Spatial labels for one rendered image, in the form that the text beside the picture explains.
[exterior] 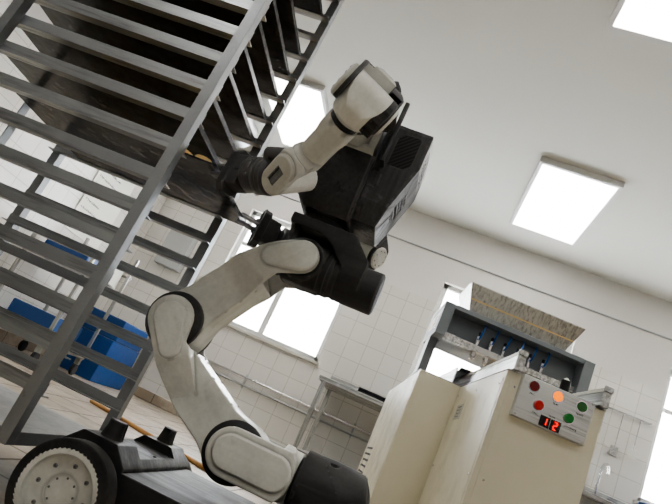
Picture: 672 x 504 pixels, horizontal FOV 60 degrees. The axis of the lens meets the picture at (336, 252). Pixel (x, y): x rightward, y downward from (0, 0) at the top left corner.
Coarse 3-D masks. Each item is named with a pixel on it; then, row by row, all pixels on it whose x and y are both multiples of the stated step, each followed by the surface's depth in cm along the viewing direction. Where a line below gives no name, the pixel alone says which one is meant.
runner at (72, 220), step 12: (0, 192) 141; (12, 192) 140; (24, 192) 140; (24, 204) 139; (36, 204) 139; (48, 204) 139; (48, 216) 138; (60, 216) 138; (72, 216) 138; (84, 228) 136; (96, 228) 136; (108, 228) 136; (108, 240) 135; (132, 240) 135
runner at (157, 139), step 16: (0, 80) 152; (16, 80) 151; (32, 96) 151; (48, 96) 149; (64, 96) 149; (80, 112) 147; (96, 112) 147; (112, 128) 147; (128, 128) 145; (144, 128) 145; (160, 144) 143
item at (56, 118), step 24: (24, 96) 154; (48, 120) 165; (72, 120) 156; (120, 144) 157; (144, 144) 149; (192, 168) 150; (216, 168) 145; (168, 192) 180; (192, 192) 169; (216, 192) 160; (240, 216) 173
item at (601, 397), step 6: (594, 390) 195; (600, 390) 190; (606, 390) 187; (612, 390) 187; (582, 396) 203; (588, 396) 198; (594, 396) 193; (600, 396) 189; (606, 396) 187; (594, 402) 191; (600, 402) 187; (606, 402) 187; (606, 408) 187
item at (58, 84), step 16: (16, 64) 161; (32, 80) 168; (48, 80) 162; (64, 80) 157; (80, 96) 163; (96, 96) 158; (112, 96) 153; (112, 112) 164; (128, 112) 159; (144, 112) 154; (160, 128) 160; (176, 128) 155; (192, 144) 160; (208, 144) 157
